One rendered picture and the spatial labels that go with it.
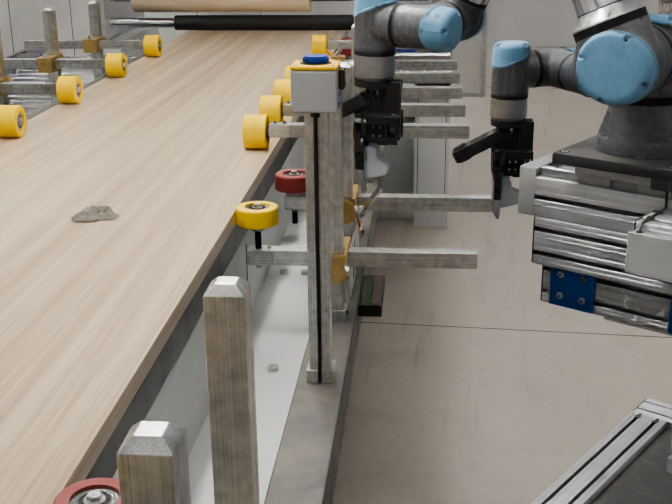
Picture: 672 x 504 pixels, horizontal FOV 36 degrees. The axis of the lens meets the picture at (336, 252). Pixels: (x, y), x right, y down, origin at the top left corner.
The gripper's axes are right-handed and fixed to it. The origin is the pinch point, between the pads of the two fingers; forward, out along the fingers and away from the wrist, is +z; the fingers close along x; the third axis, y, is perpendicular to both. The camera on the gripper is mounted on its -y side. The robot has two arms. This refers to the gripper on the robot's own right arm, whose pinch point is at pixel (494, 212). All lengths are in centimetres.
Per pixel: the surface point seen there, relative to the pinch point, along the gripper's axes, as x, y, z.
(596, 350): 115, 44, 83
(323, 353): -57, -31, 8
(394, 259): -26.4, -20.1, 1.6
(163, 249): -49, -58, -7
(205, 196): -17, -58, -7
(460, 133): 23.6, -6.7, -11.7
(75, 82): 77, -115, -14
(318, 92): -58, -31, -36
